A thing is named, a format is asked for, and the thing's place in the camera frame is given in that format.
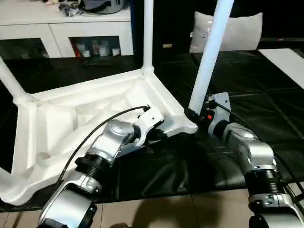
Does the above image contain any dark crumpled cloth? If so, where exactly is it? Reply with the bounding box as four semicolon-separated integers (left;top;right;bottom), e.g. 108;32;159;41
58;1;84;17

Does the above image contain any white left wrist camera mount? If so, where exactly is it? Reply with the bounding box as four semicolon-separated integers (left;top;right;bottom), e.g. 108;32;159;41
133;108;164;147

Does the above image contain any black tall furniture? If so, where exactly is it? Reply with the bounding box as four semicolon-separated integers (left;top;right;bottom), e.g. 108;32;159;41
132;0;304;54

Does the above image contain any white glass-door cabinet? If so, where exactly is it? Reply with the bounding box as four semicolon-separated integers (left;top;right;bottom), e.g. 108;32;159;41
0;0;134;59

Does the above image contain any tall white jar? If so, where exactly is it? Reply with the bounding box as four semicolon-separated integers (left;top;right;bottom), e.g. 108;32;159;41
98;42;109;57

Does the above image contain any small red bottle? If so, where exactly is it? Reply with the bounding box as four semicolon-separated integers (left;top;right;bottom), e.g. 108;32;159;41
72;42;83;57

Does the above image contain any black work mat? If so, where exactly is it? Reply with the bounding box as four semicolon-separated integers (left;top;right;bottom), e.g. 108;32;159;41
0;48;304;211

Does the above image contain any white plastic table leg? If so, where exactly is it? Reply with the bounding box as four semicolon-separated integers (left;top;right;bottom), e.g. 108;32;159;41
142;0;155;72
0;169;24;202
0;56;34;105
188;0;235;114

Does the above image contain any grey printed cushion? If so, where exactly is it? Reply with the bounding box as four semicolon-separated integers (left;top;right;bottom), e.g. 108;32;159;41
189;11;264;53

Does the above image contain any white flat sheet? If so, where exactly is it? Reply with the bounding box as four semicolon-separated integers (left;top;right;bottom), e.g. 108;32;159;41
257;48;304;90

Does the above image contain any white plastic table top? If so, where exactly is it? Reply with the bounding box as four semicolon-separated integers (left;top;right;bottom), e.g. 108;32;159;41
0;66;199;206

